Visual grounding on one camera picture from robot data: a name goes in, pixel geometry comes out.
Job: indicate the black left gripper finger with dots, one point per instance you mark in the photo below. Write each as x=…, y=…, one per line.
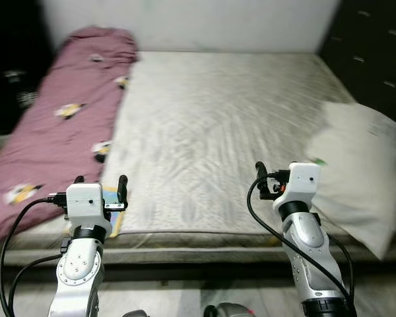
x=123, y=188
x=79, y=179

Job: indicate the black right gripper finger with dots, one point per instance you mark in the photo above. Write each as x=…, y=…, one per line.
x=261, y=173

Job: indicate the blue yellow picture book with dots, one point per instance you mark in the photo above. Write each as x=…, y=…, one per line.
x=113, y=221

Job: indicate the white pillow with tree print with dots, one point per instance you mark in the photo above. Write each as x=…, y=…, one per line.
x=356, y=172

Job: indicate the white quilted mattress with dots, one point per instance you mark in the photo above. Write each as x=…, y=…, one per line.
x=218, y=132

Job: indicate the pink penguin print blanket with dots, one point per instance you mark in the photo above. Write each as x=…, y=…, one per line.
x=59, y=119

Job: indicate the grey robot left leg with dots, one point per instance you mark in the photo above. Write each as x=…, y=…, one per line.
x=135, y=313

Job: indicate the dark tufted headboard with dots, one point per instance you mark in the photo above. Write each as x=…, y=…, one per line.
x=376, y=46

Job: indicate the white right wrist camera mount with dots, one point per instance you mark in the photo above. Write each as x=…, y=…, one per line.
x=300, y=185

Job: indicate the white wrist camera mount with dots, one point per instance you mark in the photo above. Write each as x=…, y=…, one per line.
x=86, y=203
x=300, y=185

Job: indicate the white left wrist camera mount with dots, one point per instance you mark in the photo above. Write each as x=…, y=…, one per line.
x=86, y=203

